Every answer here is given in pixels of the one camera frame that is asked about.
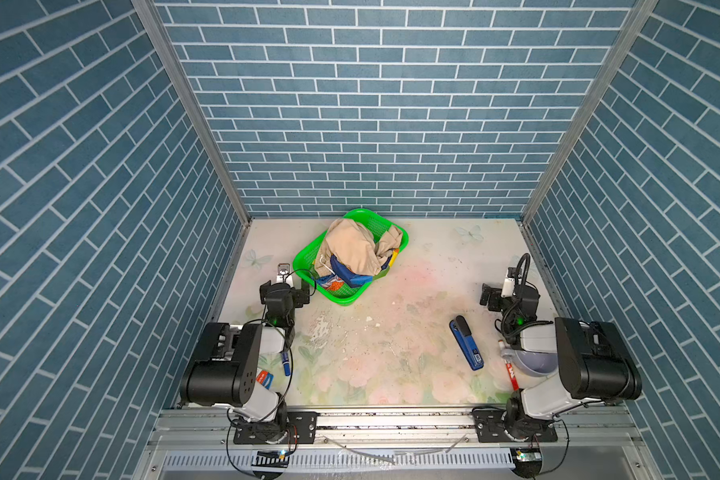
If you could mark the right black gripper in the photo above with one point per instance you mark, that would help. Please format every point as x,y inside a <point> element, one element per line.
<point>492,294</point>

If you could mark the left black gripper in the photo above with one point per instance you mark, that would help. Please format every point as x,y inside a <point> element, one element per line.
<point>300,291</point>

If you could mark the green plastic basket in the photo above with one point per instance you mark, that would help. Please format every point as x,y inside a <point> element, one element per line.
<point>303,261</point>

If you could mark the beige shorts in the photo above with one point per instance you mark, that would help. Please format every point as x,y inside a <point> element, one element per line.
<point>354,245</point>

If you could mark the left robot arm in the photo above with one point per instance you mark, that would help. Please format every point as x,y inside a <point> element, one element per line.
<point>223,368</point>

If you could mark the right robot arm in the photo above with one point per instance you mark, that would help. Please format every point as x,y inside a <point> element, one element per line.
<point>594,366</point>

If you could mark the multicolour shorts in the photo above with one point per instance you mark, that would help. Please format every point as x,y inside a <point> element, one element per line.
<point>340,275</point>

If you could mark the grey bowl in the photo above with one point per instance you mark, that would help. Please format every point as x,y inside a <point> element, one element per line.
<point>535,364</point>

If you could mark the blue stapler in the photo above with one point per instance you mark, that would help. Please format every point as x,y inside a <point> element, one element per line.
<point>465,340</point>

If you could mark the blue marker pen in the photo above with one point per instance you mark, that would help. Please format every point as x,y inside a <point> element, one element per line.
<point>286,362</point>

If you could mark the red marker pen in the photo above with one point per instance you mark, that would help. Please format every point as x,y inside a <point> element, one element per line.
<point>507,358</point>

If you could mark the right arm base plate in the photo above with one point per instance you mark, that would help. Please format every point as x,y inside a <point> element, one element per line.
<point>493,425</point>

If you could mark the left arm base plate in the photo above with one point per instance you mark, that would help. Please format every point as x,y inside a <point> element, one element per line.
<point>292,426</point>

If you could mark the white cable tie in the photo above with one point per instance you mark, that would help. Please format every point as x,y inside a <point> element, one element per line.
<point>391,456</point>

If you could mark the aluminium front rail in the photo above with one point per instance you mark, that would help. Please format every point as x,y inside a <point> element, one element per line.
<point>593,443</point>

